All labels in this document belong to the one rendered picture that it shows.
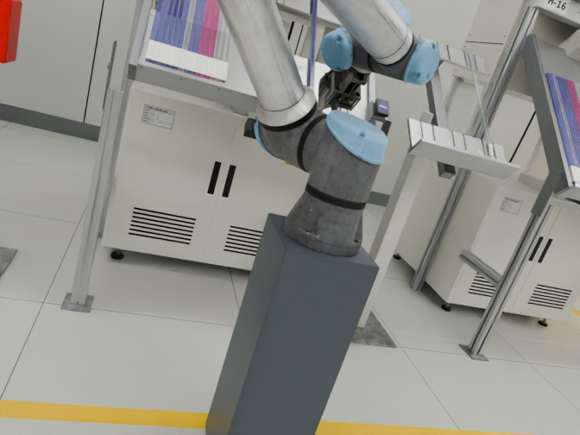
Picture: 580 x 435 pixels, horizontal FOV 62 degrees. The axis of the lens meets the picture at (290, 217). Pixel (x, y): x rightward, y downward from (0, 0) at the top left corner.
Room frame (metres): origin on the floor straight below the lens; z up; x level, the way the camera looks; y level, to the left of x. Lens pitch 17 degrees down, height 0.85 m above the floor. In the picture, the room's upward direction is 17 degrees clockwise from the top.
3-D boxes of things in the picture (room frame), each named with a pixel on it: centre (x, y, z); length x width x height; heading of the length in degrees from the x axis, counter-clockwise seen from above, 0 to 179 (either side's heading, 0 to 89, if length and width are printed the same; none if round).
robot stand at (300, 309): (0.87, -0.07, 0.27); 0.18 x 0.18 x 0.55; 18
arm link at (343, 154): (0.87, -0.06, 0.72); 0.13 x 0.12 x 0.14; 50
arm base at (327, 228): (0.87, -0.07, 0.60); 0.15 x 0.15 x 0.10
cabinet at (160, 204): (1.93, 0.37, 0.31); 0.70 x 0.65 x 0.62; 109
